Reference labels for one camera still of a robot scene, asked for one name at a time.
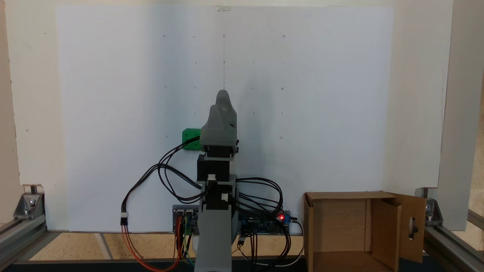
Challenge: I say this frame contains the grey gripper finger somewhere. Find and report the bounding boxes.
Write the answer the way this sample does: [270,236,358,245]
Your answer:
[215,90,238,130]
[200,105,230,136]

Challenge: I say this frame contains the green die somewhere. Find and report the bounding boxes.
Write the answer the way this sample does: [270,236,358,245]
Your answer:
[182,128,202,151]

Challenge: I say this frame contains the large white paper sheet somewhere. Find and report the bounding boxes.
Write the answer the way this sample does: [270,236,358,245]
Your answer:
[56,5,394,232]

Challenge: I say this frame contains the small circuit board grey holder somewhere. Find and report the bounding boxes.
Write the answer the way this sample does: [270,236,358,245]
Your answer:
[172,205,200,235]

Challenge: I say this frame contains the blue circuit board red LED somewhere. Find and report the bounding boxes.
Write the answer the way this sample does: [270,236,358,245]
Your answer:
[237,210,292,236]

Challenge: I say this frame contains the brown cardboard box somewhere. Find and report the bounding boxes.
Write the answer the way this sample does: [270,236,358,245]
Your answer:
[303,191,428,272]

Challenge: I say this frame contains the black gripper motor cable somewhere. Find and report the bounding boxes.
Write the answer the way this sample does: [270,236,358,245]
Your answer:
[158,136,206,203]

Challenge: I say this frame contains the black looped arm cables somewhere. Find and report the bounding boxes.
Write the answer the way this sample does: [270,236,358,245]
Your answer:
[231,177,285,216]

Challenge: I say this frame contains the black cable with white connector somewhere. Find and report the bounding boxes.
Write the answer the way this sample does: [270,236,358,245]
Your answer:
[121,162,167,227]

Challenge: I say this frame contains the green yellow blue jumper wires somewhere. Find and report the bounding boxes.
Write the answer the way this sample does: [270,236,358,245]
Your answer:
[180,215,196,267]

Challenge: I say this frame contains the thin white cable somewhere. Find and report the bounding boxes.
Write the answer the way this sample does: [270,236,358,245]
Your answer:
[265,219,305,268]

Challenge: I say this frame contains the orange and red wires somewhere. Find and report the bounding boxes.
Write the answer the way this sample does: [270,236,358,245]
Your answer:
[121,216,183,272]

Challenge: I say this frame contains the grey metal corner bracket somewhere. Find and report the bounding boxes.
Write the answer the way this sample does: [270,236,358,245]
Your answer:
[14,184,45,220]
[415,187,444,226]

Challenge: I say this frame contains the aluminium frame rail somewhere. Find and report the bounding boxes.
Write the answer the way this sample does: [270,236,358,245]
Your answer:
[0,216,49,267]
[423,209,484,272]

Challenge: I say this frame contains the white upright frame post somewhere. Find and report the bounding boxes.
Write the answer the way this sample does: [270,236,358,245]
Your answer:
[435,0,484,232]

